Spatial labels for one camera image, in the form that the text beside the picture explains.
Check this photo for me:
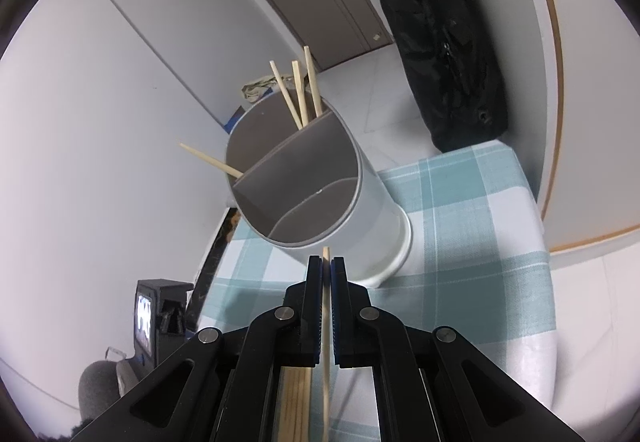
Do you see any bunch of wooden chopsticks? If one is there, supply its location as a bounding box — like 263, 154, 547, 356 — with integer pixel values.
280, 367, 313, 442

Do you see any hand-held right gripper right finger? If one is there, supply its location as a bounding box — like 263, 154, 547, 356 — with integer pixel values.
330, 256, 583, 442

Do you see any black skirting board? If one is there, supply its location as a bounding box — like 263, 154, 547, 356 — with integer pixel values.
192, 207, 241, 323

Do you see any wooden chopstick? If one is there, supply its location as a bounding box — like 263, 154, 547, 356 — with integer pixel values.
303, 46, 323, 118
291, 61, 310, 125
321, 246, 333, 442
269, 61, 303, 130
180, 142, 245, 178

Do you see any white curved cabinet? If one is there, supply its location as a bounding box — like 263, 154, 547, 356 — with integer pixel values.
515, 0, 640, 254

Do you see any beige tote bag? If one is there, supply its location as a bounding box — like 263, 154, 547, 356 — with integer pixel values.
241, 75, 296, 106

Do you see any teal checked tablecloth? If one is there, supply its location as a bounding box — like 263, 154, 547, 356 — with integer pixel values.
197, 139, 558, 442

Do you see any black backpack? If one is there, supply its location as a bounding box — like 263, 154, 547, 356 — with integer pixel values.
357, 0, 508, 154

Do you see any white divided utensil holder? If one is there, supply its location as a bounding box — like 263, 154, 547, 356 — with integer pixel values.
225, 95, 413, 288

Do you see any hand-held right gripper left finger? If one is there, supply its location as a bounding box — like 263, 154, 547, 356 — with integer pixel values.
87, 255, 331, 442

